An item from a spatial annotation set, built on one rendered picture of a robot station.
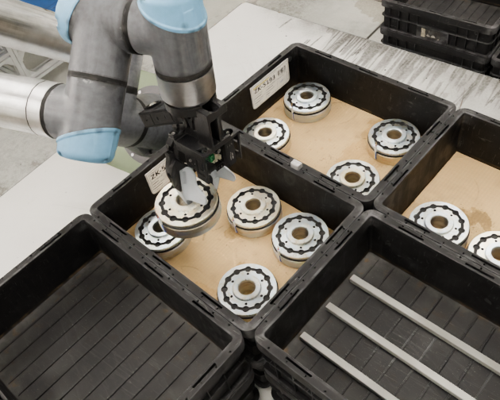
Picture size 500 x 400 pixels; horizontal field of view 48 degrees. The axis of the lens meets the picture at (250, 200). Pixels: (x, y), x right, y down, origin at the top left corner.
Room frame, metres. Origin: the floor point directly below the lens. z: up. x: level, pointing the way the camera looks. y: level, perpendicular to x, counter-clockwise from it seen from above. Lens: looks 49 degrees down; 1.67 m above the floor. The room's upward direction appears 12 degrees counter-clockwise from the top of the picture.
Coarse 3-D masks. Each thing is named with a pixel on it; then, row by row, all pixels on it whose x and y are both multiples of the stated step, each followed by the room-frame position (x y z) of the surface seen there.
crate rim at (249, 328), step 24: (240, 144) 0.78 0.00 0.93; (144, 168) 0.77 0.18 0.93; (288, 168) 0.70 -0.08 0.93; (336, 192) 0.62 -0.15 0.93; (96, 216) 0.68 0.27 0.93; (336, 240) 0.52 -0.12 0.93; (168, 264) 0.54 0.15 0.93; (312, 264) 0.49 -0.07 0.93; (192, 288) 0.49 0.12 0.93; (288, 288) 0.45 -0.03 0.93; (264, 312) 0.42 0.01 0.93
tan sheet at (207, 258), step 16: (240, 176) 0.79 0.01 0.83; (224, 192) 0.76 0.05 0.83; (224, 208) 0.72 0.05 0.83; (288, 208) 0.69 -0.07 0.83; (224, 224) 0.68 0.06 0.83; (192, 240) 0.66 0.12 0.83; (208, 240) 0.65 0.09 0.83; (224, 240) 0.64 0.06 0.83; (240, 240) 0.63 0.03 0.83; (256, 240) 0.63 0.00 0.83; (176, 256) 0.63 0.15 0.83; (192, 256) 0.62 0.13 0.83; (208, 256) 0.61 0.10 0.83; (224, 256) 0.61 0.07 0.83; (240, 256) 0.60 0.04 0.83; (256, 256) 0.59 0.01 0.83; (272, 256) 0.58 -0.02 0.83; (192, 272) 0.59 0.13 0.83; (208, 272) 0.58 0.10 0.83; (224, 272) 0.57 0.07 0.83; (272, 272) 0.55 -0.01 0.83; (288, 272) 0.54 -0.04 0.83; (208, 288) 0.55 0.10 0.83
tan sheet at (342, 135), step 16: (272, 112) 0.97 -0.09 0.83; (336, 112) 0.93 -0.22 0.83; (352, 112) 0.92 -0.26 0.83; (304, 128) 0.90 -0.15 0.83; (320, 128) 0.89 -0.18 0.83; (336, 128) 0.88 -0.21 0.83; (352, 128) 0.87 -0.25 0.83; (368, 128) 0.86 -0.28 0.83; (304, 144) 0.85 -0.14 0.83; (320, 144) 0.84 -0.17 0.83; (336, 144) 0.83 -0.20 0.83; (352, 144) 0.82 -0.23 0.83; (304, 160) 0.80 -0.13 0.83; (320, 160) 0.79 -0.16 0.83; (336, 160) 0.78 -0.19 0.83; (368, 160) 0.77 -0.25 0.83
